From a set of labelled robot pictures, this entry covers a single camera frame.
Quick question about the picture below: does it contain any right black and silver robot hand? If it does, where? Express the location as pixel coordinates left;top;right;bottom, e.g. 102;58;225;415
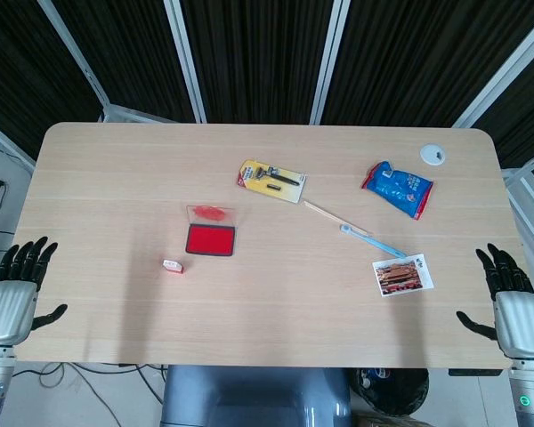
456;242;534;359

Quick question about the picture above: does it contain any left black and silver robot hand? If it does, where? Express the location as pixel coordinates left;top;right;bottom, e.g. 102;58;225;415
0;236;69;346

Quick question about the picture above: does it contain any small white plastic block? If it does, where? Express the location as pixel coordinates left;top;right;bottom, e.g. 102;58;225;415
162;257;188;278

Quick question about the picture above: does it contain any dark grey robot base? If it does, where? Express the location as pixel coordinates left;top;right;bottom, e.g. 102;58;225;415
159;365;355;427

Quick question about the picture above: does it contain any red ink pad case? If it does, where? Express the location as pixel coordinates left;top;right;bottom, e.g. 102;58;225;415
184;204;239;258

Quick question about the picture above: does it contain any black desk control panel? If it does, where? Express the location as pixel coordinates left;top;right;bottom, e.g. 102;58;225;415
448;367;503;377

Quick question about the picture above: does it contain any palace photo postcard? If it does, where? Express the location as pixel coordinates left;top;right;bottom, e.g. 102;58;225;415
372;253;433;299

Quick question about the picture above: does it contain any black trash bin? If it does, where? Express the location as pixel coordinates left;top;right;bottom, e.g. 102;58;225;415
349;367;430;419

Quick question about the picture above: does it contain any light blue toothbrush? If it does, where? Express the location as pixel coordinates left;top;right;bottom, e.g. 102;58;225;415
339;224;409;260

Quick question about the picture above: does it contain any blue snack bag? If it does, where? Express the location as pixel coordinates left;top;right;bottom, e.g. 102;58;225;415
360;160;435;222

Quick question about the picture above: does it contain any white round desk grommet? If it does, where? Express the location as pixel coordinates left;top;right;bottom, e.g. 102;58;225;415
419;144;447;166

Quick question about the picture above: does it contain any wooden chopstick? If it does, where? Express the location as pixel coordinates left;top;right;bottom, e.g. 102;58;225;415
303;200;373;238

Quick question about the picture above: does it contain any razor in yellow blister pack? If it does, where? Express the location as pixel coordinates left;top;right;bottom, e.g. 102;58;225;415
237;158;309;205

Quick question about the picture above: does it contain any white floor cable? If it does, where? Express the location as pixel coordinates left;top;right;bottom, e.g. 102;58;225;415
38;362;122;427

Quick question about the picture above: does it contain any white partition frame post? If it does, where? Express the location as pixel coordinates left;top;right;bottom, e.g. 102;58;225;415
0;114;36;170
163;0;207;125
37;0;113;122
501;150;534;210
310;0;352;125
451;8;534;130

